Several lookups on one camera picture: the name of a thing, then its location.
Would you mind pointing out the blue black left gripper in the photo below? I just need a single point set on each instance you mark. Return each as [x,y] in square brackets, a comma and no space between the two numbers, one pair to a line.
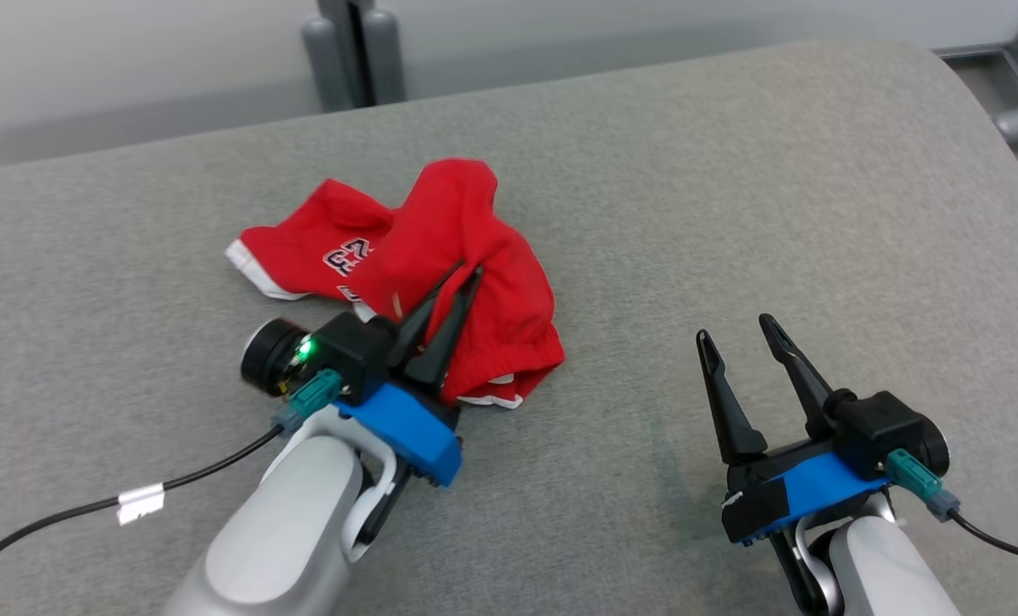
[411,432]

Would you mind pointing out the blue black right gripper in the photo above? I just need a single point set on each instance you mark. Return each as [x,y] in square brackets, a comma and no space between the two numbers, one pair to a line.
[804,492]

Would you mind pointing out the red sports shorts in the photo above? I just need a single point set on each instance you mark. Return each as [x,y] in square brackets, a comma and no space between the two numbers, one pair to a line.
[466,231]

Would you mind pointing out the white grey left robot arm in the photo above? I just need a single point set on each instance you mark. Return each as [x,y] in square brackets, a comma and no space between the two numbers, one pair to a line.
[287,539]

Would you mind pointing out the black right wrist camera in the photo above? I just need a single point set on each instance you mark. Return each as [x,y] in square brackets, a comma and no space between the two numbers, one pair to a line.
[881,428]

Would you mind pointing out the grey post with round feet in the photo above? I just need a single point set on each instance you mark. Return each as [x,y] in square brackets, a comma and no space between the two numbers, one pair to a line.
[381,51]

